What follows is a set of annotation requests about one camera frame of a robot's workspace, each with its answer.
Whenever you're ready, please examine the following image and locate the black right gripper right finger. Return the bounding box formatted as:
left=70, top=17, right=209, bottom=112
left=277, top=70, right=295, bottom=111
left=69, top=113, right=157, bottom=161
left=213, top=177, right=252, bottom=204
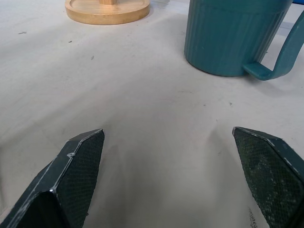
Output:
left=232, top=126, right=304, bottom=228

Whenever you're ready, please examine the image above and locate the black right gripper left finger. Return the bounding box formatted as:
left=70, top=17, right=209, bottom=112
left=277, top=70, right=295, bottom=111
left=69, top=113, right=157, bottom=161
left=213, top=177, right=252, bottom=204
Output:
left=0, top=129, right=105, bottom=228

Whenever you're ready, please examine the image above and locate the round wooden stand base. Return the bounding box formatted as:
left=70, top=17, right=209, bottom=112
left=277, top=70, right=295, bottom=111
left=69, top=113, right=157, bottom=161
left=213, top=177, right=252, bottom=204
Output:
left=65, top=0, right=151, bottom=25

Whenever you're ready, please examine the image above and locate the teal ribbed plastic mug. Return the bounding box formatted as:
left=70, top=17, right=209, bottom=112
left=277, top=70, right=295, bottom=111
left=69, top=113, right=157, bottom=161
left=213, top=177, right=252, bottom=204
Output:
left=184, top=0, right=304, bottom=81

